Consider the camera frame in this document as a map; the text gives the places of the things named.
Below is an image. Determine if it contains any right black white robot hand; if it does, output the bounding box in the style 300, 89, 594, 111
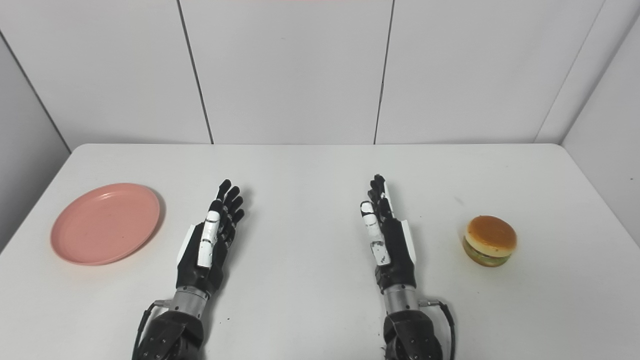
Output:
360, 174, 418, 295

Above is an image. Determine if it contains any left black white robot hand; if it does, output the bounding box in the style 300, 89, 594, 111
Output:
175, 179, 246, 297

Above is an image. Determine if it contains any toy hamburger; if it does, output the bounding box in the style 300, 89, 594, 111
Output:
462, 215, 518, 268

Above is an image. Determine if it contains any pink round plate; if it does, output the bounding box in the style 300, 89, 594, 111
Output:
50, 182, 161, 266

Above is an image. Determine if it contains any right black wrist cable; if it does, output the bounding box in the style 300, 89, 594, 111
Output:
419, 298, 457, 360

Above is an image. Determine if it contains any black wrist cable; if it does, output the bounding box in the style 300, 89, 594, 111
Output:
131, 300, 173, 360
419, 298, 457, 360

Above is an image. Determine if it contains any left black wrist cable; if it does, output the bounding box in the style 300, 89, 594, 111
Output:
131, 300, 173, 360

